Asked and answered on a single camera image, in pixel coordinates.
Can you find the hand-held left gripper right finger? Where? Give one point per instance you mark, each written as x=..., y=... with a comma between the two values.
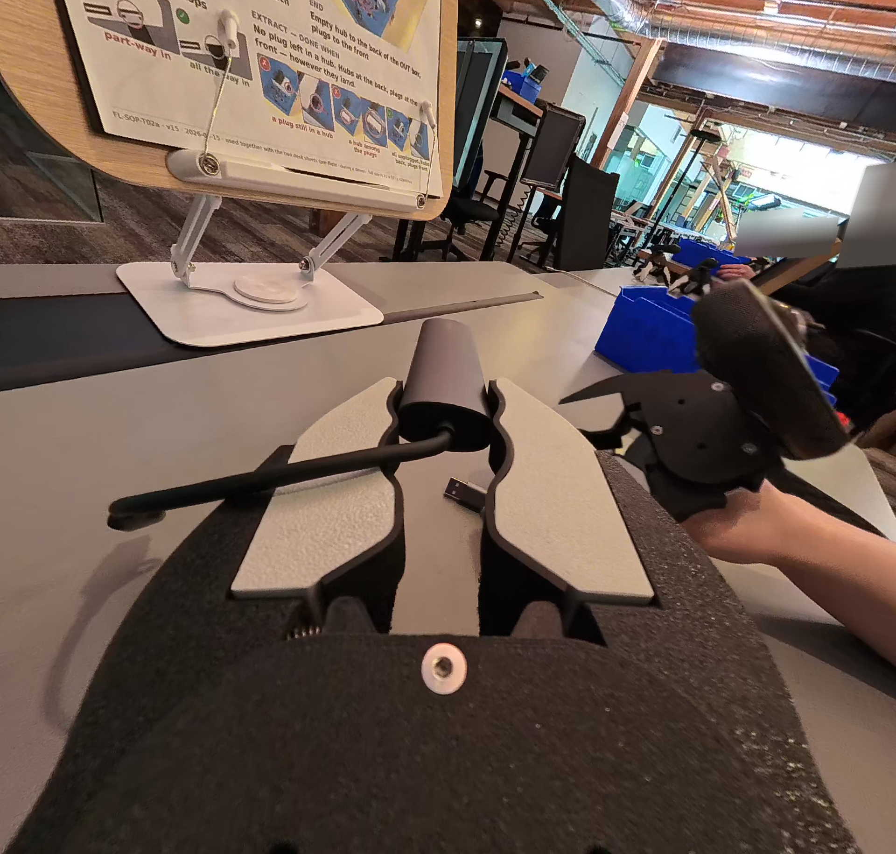
x=567, y=511

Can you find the printed instruction sheet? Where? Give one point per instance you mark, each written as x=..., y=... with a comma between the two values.
x=280, y=132

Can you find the blue plastic bin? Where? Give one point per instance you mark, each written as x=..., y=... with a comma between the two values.
x=644, y=336

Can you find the blue storage crate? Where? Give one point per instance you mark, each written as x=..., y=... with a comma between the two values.
x=521, y=80

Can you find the black mesh swivel chair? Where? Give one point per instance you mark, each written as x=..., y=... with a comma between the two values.
x=469, y=209

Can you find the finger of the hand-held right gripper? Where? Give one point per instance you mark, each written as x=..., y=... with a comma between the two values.
x=612, y=436
x=612, y=388

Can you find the person's right forearm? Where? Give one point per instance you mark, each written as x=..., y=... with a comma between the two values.
x=840, y=574

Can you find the person's right hand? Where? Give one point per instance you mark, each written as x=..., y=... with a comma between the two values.
x=742, y=532

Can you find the black computer monitor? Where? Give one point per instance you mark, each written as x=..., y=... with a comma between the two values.
x=553, y=146

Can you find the wooden top standing desk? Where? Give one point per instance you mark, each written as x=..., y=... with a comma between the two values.
x=521, y=101

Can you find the black framed cabinet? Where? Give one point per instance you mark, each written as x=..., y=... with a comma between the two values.
x=479, y=111

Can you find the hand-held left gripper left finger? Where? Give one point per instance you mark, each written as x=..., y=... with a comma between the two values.
x=322, y=539

